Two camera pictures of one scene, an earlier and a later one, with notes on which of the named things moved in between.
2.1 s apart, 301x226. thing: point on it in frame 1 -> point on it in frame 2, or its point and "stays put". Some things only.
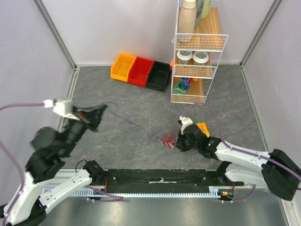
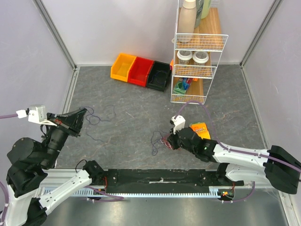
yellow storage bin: [121, 65] stays put
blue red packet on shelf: [186, 82] stays put
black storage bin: [159, 76] stays put
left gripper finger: [94, 117] -> [76, 126]
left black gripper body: [81, 115] -> [57, 122]
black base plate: [163, 181] stays put
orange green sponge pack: [202, 126] stays put
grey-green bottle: [199, 6] stays put
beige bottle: [187, 21] stays put
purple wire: [149, 138] -> [100, 119]
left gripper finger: [90, 109] -> [71, 113]
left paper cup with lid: [184, 56] stays put
